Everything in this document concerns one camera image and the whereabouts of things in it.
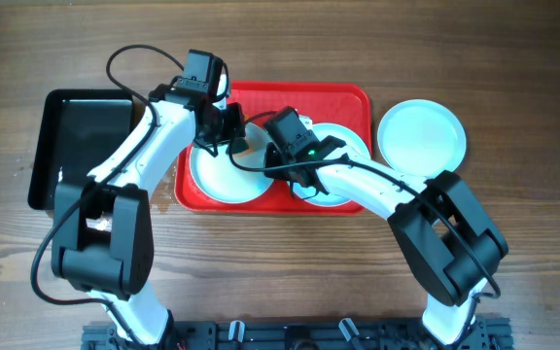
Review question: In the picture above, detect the orange green sponge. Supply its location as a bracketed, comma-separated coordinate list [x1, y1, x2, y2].
[230, 138, 250, 155]

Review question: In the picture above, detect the black rectangular water tray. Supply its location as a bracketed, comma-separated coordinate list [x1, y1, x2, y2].
[27, 88, 134, 210]

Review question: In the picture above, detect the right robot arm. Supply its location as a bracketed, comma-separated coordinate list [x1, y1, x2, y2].
[263, 107, 508, 346]

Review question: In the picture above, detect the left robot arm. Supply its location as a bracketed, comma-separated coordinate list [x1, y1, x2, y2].
[30, 50, 243, 349]

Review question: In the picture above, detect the white plate top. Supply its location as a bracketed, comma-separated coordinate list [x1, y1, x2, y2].
[190, 123, 273, 204]

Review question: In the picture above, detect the white plate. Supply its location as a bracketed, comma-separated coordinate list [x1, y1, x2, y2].
[190, 123, 273, 204]
[293, 122, 370, 207]
[376, 99, 467, 178]

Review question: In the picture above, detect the red plastic tray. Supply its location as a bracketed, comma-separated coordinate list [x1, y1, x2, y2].
[174, 81, 371, 216]

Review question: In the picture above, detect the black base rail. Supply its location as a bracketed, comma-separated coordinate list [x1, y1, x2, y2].
[81, 316, 514, 350]

